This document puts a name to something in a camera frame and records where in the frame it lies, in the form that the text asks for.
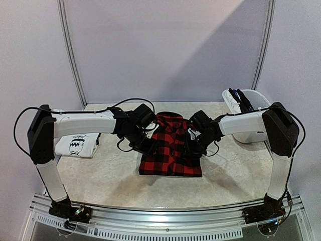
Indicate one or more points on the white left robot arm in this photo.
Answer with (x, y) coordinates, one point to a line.
(49, 124)

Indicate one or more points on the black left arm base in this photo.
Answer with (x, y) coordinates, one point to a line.
(65, 209)

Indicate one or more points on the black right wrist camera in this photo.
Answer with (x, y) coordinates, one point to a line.
(200, 120)

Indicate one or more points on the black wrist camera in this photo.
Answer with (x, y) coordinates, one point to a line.
(144, 116)
(200, 120)

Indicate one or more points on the aluminium frame post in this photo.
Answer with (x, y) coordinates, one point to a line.
(70, 52)
(264, 43)

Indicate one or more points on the left aluminium frame post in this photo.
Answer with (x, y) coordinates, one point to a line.
(70, 52)

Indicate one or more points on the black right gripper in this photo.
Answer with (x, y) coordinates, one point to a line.
(191, 148)

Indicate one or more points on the white and green t-shirt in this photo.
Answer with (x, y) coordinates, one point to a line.
(80, 145)

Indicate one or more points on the aluminium front rail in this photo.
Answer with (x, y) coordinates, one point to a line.
(211, 223)

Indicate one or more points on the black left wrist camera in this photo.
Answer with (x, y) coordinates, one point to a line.
(144, 116)

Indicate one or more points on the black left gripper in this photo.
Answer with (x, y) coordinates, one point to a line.
(149, 150)

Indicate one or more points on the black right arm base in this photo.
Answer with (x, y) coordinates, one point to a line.
(270, 209)

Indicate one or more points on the dark patterned clothes pile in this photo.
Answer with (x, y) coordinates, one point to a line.
(241, 100)

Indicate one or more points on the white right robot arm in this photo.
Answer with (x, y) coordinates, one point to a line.
(275, 121)

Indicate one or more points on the right aluminium frame post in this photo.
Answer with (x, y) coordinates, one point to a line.
(264, 43)

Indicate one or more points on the red black plaid flannel shirt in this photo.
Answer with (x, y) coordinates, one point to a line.
(170, 156)

